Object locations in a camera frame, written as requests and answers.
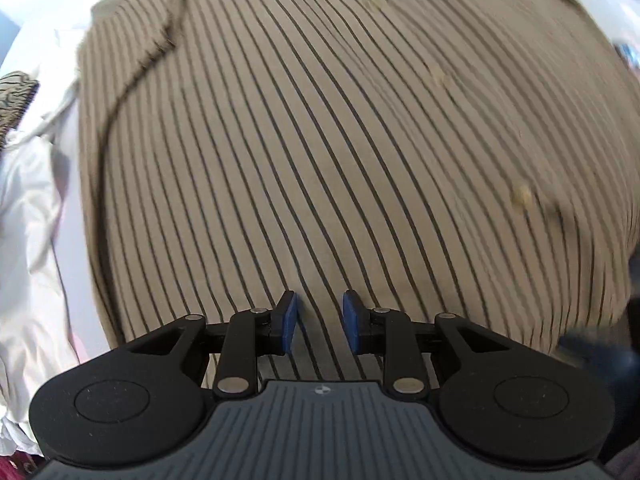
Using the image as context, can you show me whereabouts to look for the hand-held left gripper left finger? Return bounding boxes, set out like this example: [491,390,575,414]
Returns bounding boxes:
[127,290,301,401]

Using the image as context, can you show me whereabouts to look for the brown striped shirt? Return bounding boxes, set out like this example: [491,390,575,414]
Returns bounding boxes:
[75,0,640,391]

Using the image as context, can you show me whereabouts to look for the brown patterned cloth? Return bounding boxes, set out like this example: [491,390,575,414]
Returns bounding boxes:
[0,71,41,148]

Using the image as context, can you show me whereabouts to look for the dark blue chair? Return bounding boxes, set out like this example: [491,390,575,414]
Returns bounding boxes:
[556,305,640,466]

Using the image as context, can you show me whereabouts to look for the white garment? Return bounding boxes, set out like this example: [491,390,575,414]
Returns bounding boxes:
[0,25,115,455]

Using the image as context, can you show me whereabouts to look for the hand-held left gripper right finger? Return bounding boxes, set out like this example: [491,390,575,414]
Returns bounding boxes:
[341,290,516,401]

